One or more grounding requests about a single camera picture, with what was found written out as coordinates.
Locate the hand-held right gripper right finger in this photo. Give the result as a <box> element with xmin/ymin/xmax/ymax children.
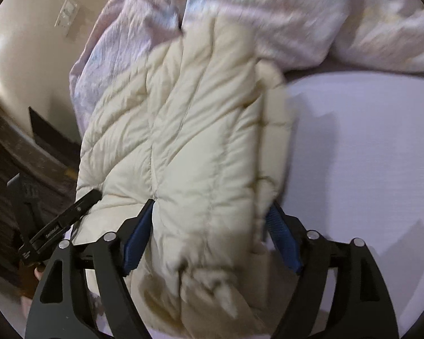
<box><xmin>266</xmin><ymin>202</ymin><xmax>399</xmax><ymax>339</ymax></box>

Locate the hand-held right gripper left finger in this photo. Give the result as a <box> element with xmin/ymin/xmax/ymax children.
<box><xmin>24</xmin><ymin>198</ymin><xmax>156</xmax><ymax>339</ymax></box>

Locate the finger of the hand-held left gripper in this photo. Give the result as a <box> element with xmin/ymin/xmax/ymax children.
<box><xmin>6</xmin><ymin>172</ymin><xmax>41</xmax><ymax>242</ymax></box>

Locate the cream puffer jacket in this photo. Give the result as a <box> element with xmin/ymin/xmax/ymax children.
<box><xmin>71</xmin><ymin>14</ymin><xmax>299</xmax><ymax>339</ymax></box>

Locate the dark wooden furniture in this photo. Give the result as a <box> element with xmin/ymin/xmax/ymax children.
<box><xmin>0</xmin><ymin>113</ymin><xmax>81</xmax><ymax>286</ymax></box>

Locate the black flat panel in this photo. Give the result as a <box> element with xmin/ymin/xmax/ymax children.
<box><xmin>28</xmin><ymin>106</ymin><xmax>82</xmax><ymax>158</ymax></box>

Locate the pink floral duvet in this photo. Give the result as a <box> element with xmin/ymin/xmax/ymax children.
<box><xmin>69</xmin><ymin>0</ymin><xmax>424</xmax><ymax>128</ymax></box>

